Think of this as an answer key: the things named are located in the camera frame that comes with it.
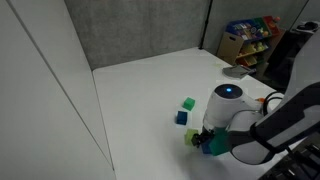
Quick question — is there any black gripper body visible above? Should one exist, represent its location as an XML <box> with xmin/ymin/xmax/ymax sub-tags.
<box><xmin>191</xmin><ymin>128</ymin><xmax>215</xmax><ymax>148</ymax></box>

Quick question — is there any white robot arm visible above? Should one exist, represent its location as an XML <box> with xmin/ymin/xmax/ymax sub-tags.
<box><xmin>191</xmin><ymin>32</ymin><xmax>320</xmax><ymax>165</ymax></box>

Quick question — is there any lime green block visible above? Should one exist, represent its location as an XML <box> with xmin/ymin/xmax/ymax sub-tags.
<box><xmin>184</xmin><ymin>129</ymin><xmax>198</xmax><ymax>146</ymax></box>

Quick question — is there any dark blue block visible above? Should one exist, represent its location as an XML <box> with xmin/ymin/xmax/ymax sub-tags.
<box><xmin>176</xmin><ymin>111</ymin><xmax>188</xmax><ymax>125</ymax></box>

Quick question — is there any black vertical pole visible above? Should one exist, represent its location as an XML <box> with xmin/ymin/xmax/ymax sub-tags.
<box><xmin>198</xmin><ymin>0</ymin><xmax>214</xmax><ymax>50</ymax></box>

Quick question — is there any toy storage shelf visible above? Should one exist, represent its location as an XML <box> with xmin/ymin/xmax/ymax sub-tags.
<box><xmin>217</xmin><ymin>16</ymin><xmax>285</xmax><ymax>76</ymax></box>

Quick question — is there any grey metal bracket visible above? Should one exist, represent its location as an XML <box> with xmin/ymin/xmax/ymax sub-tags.
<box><xmin>222</xmin><ymin>65</ymin><xmax>256</xmax><ymax>79</ymax></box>

